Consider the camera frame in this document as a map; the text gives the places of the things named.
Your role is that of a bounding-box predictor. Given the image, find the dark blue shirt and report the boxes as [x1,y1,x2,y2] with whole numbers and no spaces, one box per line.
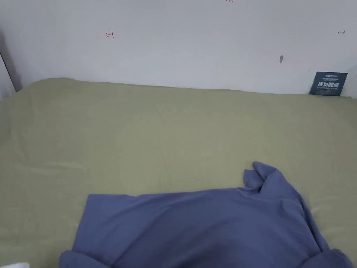
[59,161,355,268]

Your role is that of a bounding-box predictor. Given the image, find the bed with pale green sheet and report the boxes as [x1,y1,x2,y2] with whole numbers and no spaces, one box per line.
[0,78,357,268]

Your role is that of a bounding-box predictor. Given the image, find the dark sign card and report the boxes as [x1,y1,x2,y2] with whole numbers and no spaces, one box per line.
[309,71,348,98]

